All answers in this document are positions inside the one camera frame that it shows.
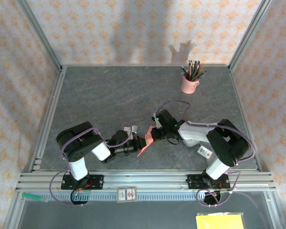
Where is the long aluminium mounting rail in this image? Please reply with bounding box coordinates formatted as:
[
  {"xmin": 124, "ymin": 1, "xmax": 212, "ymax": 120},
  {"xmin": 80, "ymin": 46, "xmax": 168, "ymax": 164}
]
[{"xmin": 15, "ymin": 169, "xmax": 276, "ymax": 193}]

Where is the white card in clear sleeve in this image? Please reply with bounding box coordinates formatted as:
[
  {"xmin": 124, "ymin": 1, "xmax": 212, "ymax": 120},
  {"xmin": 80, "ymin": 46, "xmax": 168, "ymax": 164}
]
[{"xmin": 195, "ymin": 144, "xmax": 215, "ymax": 161}]

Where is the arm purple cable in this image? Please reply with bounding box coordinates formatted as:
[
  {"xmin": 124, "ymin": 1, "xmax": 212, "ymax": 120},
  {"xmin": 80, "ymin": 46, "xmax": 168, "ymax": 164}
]
[
  {"xmin": 156, "ymin": 100, "xmax": 257, "ymax": 208},
  {"xmin": 49, "ymin": 122, "xmax": 134, "ymax": 208}
]

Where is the green marker pen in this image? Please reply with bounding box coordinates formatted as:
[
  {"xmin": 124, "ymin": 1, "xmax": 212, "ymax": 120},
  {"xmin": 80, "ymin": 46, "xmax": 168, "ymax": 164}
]
[{"xmin": 21, "ymin": 192, "xmax": 50, "ymax": 204}]

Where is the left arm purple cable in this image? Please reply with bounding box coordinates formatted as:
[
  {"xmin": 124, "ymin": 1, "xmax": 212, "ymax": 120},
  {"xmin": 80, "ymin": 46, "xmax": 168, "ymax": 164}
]
[{"xmin": 49, "ymin": 122, "xmax": 134, "ymax": 208}]

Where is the aluminium frame post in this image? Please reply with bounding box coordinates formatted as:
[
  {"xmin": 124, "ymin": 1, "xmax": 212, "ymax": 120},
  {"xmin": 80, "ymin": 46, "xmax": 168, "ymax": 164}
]
[
  {"xmin": 228, "ymin": 0, "xmax": 275, "ymax": 72},
  {"xmin": 16, "ymin": 0, "xmax": 64, "ymax": 72}
]

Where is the short aluminium frame leg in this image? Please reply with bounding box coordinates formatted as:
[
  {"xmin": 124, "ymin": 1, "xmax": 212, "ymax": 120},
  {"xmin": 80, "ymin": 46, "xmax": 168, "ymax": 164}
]
[
  {"xmin": 2, "ymin": 192, "xmax": 27, "ymax": 229},
  {"xmin": 264, "ymin": 190, "xmax": 285, "ymax": 229}
]

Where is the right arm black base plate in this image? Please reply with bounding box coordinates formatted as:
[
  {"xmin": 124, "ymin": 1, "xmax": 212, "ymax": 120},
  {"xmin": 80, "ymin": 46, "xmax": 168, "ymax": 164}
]
[{"xmin": 186, "ymin": 173, "xmax": 231, "ymax": 191}]

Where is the pink square paper sheet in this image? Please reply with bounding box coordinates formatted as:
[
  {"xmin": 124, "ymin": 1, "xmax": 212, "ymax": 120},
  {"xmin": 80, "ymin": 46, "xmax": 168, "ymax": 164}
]
[{"xmin": 136, "ymin": 125, "xmax": 155, "ymax": 158}]

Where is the playing card box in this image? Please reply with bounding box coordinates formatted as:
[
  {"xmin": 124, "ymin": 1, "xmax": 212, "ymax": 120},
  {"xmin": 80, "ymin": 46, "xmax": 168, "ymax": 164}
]
[{"xmin": 116, "ymin": 186, "xmax": 137, "ymax": 204}]

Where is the yellow paper pad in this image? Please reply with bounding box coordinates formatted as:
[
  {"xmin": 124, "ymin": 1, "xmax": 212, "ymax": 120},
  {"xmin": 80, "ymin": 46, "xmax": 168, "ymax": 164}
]
[{"xmin": 195, "ymin": 212, "xmax": 245, "ymax": 229}]

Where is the pink pencil cup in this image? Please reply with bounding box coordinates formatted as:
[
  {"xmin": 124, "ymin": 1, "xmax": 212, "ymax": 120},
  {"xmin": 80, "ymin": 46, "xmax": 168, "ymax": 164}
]
[{"xmin": 180, "ymin": 76, "xmax": 201, "ymax": 94}]

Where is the aluminium table end rail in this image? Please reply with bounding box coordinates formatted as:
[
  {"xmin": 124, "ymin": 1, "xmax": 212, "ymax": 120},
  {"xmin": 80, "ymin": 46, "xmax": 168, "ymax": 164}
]
[{"xmin": 61, "ymin": 63, "xmax": 231, "ymax": 68}]

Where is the aluminium table side rail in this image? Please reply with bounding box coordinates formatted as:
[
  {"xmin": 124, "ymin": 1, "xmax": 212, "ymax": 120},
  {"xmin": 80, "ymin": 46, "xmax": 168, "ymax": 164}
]
[
  {"xmin": 228, "ymin": 66, "xmax": 263, "ymax": 172},
  {"xmin": 22, "ymin": 66, "xmax": 68, "ymax": 173}
]

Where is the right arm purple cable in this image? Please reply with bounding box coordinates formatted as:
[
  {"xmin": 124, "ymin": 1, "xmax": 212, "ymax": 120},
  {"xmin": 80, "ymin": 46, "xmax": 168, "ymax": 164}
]
[{"xmin": 156, "ymin": 100, "xmax": 257, "ymax": 208}]

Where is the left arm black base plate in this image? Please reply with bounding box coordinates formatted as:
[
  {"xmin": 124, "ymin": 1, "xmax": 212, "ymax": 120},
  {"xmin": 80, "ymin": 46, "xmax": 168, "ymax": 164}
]
[{"xmin": 61, "ymin": 174, "xmax": 104, "ymax": 191}]

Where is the grey slotted cable duct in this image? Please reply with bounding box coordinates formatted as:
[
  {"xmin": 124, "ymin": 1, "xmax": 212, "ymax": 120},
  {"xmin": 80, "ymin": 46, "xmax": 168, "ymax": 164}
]
[{"xmin": 47, "ymin": 190, "xmax": 232, "ymax": 201}]

